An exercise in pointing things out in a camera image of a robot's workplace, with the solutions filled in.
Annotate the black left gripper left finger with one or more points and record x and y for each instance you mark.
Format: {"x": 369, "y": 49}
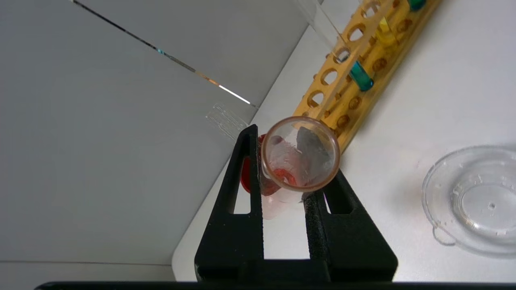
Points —
{"x": 225, "y": 241}

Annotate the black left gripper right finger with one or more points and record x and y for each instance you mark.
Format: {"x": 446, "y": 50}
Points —
{"x": 354, "y": 245}

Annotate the red pigment glass test tube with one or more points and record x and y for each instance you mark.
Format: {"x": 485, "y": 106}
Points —
{"x": 282, "y": 161}

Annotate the blue pigment glass test tube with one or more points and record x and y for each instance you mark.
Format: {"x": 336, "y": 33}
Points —
{"x": 363, "y": 78}

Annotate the wooden test tube rack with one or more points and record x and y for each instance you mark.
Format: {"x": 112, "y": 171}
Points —
{"x": 393, "y": 56}

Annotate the yellow pigment glass test tube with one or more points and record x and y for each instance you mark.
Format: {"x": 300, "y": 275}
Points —
{"x": 386, "y": 34}

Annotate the teal pigment glass test tube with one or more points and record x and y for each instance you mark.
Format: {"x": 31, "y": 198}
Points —
{"x": 415, "y": 4}

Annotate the clear glass beaker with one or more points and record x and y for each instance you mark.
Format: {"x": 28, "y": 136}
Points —
{"x": 475, "y": 201}

